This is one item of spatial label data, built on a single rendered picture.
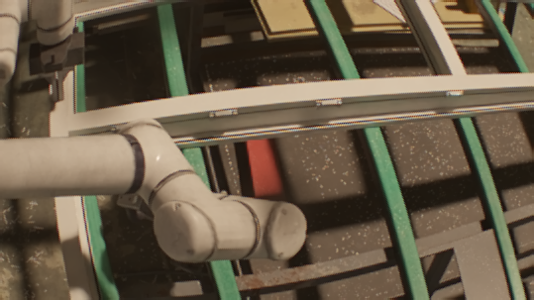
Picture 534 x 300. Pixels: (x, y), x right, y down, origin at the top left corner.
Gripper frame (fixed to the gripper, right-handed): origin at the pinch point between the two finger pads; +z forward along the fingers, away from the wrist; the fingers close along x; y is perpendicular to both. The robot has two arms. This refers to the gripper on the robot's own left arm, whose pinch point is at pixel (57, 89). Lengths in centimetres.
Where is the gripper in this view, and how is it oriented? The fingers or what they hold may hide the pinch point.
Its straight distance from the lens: 176.3
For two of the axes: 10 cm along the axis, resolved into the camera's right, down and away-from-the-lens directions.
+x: -9.8, 1.1, -1.7
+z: -0.6, 6.3, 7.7
